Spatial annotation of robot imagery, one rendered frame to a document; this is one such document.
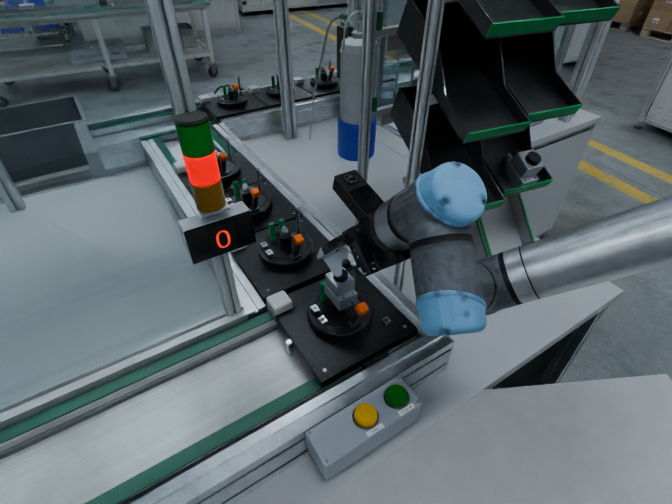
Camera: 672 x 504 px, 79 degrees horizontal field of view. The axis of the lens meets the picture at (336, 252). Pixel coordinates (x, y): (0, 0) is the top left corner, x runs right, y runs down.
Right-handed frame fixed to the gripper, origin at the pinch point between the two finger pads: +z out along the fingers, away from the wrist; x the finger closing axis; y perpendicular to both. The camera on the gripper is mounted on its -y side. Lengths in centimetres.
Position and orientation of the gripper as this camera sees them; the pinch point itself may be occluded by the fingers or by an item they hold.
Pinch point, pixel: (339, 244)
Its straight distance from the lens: 77.0
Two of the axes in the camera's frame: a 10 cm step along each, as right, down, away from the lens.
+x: 8.4, -3.4, 4.1
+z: -3.5, 2.1, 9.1
